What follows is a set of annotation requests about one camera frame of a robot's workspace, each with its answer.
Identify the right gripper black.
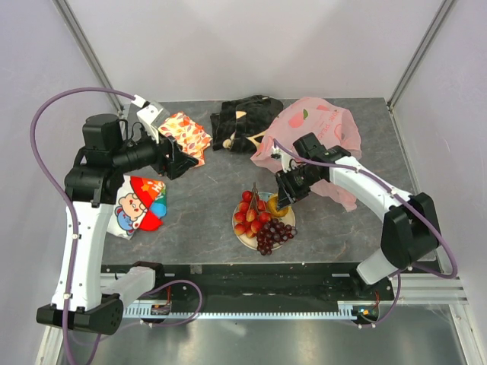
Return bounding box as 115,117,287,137
274,165,321,211

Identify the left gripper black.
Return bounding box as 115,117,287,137
112,123,198,179

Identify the yellow fake lemon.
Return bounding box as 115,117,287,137
266,194,292,218

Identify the beige blue ceramic plate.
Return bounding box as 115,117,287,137
237,192,296,251

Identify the purple fake grape bunch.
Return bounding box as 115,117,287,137
256,218,298,256

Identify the red fake lychee bunch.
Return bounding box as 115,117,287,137
232,183,272,239

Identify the pink plastic bag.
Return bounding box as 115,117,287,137
251,97,361,211

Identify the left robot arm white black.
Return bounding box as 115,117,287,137
36,114,198,335

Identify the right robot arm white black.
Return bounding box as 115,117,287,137
272,133,441,300

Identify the orange floral cloth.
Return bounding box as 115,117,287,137
158,112,212,167

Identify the colourful cartoon cloth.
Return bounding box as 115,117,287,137
107,175,167,240

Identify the black beige plush cloth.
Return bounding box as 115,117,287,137
210,95,284,154

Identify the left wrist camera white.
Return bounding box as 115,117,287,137
132,95,170,144

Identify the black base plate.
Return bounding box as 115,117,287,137
102,261,396,305

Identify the grey slotted cable duct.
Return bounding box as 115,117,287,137
123,302,378,320

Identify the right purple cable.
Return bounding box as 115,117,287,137
272,138,459,330

